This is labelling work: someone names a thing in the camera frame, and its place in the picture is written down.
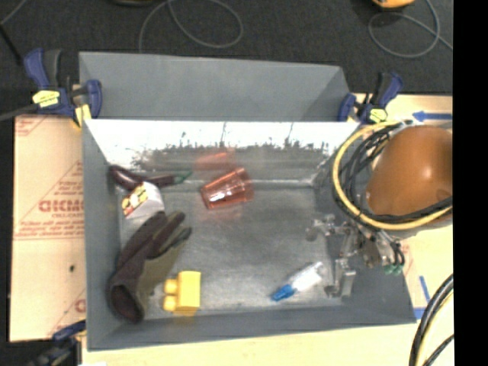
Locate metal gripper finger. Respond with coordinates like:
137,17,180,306
323,258,358,300
305,214,347,244

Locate white tube with blue cap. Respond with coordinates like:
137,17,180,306
270,262,326,302

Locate grey metal bin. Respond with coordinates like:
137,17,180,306
78,51,418,352

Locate clear red plastic cup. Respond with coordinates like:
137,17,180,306
199,166,255,210

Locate yellow toy building block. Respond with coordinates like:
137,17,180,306
161,270,202,317

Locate white packet with colourful print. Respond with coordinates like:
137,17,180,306
120,181,166,220

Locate dark brown glove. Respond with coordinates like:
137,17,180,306
106,210,193,324

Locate dark purple sunglasses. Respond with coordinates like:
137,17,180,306
108,164,194,191

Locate brown cardboard board red print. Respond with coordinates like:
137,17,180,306
8,113,88,343

